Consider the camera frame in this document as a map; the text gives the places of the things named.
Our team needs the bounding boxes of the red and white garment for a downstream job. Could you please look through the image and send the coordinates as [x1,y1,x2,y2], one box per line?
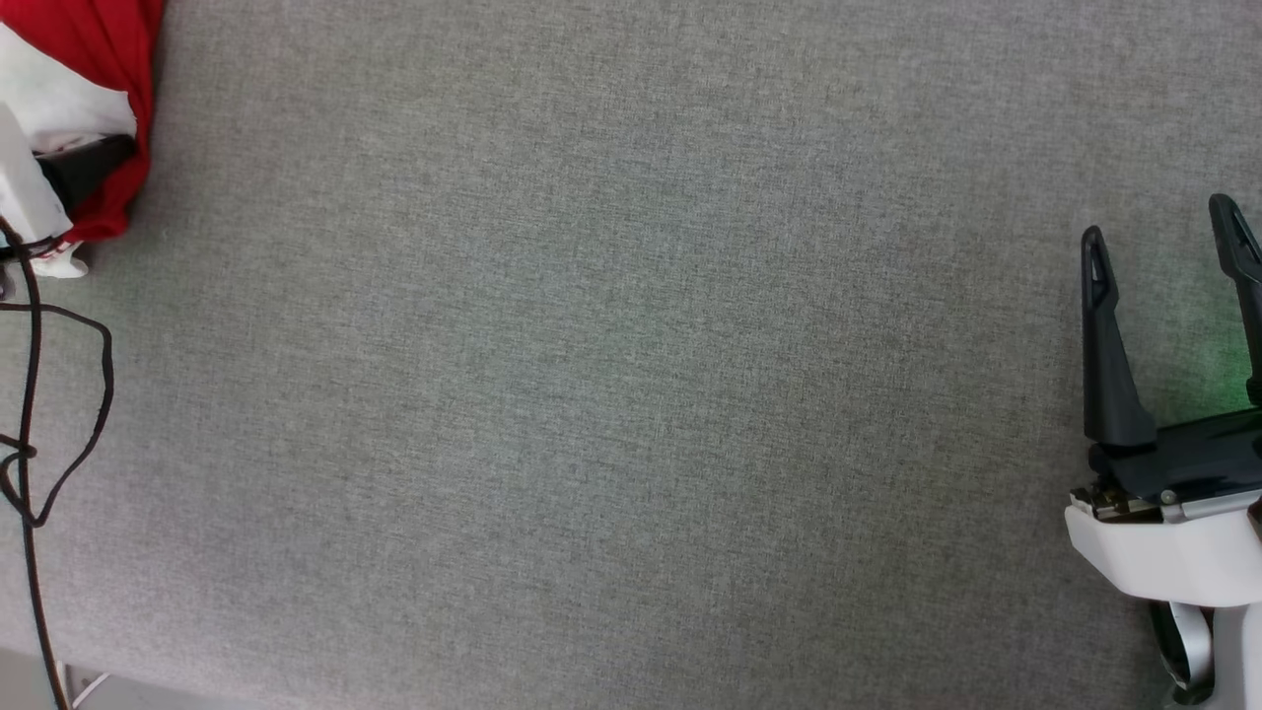
[0,0,167,280]

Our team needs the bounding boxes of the thin black cable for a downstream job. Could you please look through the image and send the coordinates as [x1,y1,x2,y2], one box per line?
[0,217,115,710]

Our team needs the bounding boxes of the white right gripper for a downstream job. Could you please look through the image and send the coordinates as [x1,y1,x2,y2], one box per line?
[1065,194,1262,608]

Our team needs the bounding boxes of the grey fabric sofa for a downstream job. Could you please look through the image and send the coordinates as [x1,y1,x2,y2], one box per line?
[0,0,1262,710]

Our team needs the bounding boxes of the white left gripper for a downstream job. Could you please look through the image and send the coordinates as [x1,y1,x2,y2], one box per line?
[0,104,139,249]

